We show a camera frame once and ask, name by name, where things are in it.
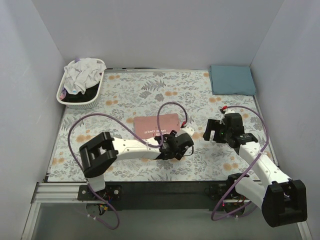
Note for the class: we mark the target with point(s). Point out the pink printed t shirt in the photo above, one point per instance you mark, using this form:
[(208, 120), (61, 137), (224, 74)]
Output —
[(146, 126)]

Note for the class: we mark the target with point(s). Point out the folded teal t shirt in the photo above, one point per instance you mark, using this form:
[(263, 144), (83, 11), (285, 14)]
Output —
[(231, 80)]

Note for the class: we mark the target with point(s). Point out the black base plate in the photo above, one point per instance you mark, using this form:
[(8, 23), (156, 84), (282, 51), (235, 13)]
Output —
[(165, 203)]

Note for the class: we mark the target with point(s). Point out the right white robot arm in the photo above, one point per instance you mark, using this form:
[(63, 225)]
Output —
[(282, 200)]

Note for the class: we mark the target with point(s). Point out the white laundry basket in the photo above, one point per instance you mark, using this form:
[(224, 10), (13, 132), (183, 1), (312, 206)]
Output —
[(61, 93)]

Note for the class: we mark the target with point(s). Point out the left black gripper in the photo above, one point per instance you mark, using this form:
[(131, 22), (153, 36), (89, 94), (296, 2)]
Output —
[(183, 139)]

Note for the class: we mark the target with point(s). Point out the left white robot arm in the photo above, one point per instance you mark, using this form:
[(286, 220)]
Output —
[(98, 154)]

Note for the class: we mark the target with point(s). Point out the floral table mat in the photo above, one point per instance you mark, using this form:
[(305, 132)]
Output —
[(126, 95)]

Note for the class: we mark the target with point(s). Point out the black garment in basket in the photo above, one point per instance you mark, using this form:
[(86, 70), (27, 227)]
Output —
[(89, 94)]

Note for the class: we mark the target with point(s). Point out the white crumpled garment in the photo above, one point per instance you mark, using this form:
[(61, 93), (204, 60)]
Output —
[(82, 75)]

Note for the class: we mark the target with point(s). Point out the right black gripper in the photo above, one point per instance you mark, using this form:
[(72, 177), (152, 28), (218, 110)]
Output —
[(215, 129)]

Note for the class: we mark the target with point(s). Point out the aluminium frame rail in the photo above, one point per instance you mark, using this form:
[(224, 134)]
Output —
[(55, 192)]

